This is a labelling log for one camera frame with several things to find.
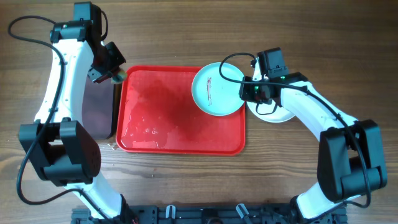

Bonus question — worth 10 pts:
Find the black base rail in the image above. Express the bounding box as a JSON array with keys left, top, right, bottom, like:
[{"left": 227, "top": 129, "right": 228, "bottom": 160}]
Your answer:
[{"left": 70, "top": 203, "right": 348, "bottom": 224}]

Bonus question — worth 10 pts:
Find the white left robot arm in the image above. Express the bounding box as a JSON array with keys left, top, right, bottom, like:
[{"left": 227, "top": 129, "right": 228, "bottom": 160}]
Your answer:
[{"left": 19, "top": 2, "right": 133, "bottom": 223}]

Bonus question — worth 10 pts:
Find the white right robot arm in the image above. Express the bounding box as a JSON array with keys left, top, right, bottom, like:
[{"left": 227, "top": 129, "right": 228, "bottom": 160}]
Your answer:
[{"left": 239, "top": 48, "right": 387, "bottom": 223}]

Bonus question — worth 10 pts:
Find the pale green plate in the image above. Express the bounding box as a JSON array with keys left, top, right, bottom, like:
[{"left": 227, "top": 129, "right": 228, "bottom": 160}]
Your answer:
[{"left": 192, "top": 62, "right": 244, "bottom": 116}]

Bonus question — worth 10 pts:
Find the white plate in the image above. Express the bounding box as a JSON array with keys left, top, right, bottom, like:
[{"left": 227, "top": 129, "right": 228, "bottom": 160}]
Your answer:
[{"left": 246, "top": 101, "right": 295, "bottom": 123}]

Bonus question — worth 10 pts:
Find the green yellow sponge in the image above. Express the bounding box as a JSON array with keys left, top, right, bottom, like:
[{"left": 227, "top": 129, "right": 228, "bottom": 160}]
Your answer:
[{"left": 111, "top": 69, "right": 127, "bottom": 85}]

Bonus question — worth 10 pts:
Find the black water tray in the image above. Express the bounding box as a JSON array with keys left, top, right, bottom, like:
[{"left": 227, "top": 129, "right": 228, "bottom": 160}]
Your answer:
[{"left": 82, "top": 78, "right": 114, "bottom": 140}]

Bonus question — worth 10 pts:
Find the red plastic tray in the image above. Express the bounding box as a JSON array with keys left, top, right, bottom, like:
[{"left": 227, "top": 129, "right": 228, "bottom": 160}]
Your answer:
[{"left": 116, "top": 65, "right": 246, "bottom": 156}]

